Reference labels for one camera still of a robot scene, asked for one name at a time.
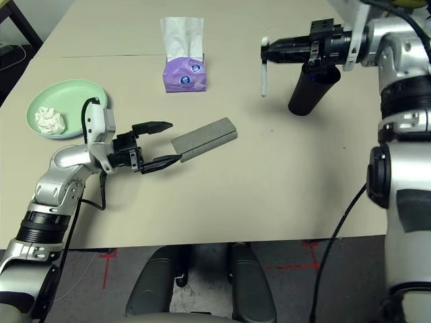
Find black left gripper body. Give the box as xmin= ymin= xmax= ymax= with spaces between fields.
xmin=109 ymin=131 xmax=145 ymax=174

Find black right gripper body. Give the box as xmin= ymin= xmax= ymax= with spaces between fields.
xmin=302 ymin=19 xmax=354 ymax=73

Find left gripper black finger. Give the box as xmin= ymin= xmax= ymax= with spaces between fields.
xmin=131 ymin=120 xmax=174 ymax=137
xmin=139 ymin=154 xmax=185 ymax=175

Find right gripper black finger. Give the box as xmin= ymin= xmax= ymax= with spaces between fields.
xmin=265 ymin=35 xmax=316 ymax=52
xmin=265 ymin=48 xmax=316 ymax=65

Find white pen with blue cap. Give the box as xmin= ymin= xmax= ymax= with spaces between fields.
xmin=260 ymin=36 xmax=271 ymax=98

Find grey glasses case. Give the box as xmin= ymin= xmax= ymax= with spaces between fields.
xmin=170 ymin=116 xmax=239 ymax=164

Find light green plate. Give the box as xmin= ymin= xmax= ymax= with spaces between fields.
xmin=26 ymin=79 xmax=108 ymax=139

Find white tissue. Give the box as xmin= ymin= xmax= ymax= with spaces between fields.
xmin=35 ymin=106 xmax=67 ymax=135

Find black cup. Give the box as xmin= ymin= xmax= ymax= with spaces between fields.
xmin=288 ymin=65 xmax=343 ymax=116

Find purple tissue pack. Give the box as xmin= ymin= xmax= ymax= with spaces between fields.
xmin=160 ymin=16 xmax=208 ymax=94

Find light blue plate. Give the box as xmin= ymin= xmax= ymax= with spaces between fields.
xmin=33 ymin=94 xmax=110 ymax=141

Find black table foot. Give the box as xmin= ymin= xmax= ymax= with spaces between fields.
xmin=67 ymin=247 xmax=114 ymax=256

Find red floor tape mark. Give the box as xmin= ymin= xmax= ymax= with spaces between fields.
xmin=97 ymin=248 xmax=117 ymax=290

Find dark grey robot left leg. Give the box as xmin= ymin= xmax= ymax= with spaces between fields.
xmin=126 ymin=245 xmax=183 ymax=317

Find dark grey robot leg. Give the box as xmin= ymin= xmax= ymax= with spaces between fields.
xmin=126 ymin=245 xmax=183 ymax=317
xmin=230 ymin=242 xmax=277 ymax=323

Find black bag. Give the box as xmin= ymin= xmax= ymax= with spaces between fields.
xmin=0 ymin=43 xmax=33 ymax=102

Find beige side table black legs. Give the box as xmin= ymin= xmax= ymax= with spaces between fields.
xmin=0 ymin=0 xmax=44 ymax=48

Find dark grey robot right leg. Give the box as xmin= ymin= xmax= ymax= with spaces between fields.
xmin=230 ymin=242 xmax=277 ymax=323

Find red floor tape cross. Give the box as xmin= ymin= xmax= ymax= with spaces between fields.
xmin=262 ymin=240 xmax=321 ymax=272

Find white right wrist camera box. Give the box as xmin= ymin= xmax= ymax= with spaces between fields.
xmin=328 ymin=0 xmax=371 ymax=72

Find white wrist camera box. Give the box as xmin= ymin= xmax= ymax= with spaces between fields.
xmin=81 ymin=97 xmax=117 ymax=174
xmin=328 ymin=0 xmax=371 ymax=72

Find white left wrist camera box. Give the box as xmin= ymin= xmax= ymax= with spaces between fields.
xmin=81 ymin=97 xmax=117 ymax=174

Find thin white floor cable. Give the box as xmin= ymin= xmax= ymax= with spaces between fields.
xmin=53 ymin=252 xmax=98 ymax=302

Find thin white adapter cable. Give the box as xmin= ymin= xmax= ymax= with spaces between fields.
xmin=0 ymin=42 xmax=26 ymax=71

